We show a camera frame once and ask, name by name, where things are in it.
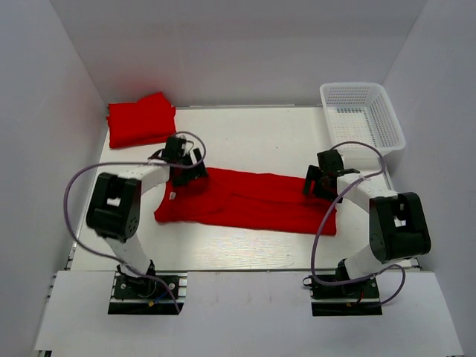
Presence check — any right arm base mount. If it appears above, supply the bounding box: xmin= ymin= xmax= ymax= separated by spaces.
xmin=302 ymin=275 xmax=382 ymax=317

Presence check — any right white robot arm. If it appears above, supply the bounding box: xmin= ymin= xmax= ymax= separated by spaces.
xmin=303 ymin=148 xmax=431 ymax=297

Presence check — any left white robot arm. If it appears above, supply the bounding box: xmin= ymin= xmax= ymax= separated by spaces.
xmin=86 ymin=131 xmax=208 ymax=297

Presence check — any folded red t-shirt stack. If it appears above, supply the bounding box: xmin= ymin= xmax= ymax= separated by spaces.
xmin=106 ymin=92 xmax=176 ymax=149

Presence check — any white plastic basket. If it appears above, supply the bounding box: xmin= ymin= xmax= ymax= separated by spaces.
xmin=320 ymin=82 xmax=406 ymax=158

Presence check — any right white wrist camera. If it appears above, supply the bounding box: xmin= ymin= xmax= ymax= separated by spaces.
xmin=337 ymin=151 xmax=345 ymax=170

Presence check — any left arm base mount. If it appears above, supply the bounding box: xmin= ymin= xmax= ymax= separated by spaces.
xmin=108 ymin=266 xmax=187 ymax=315

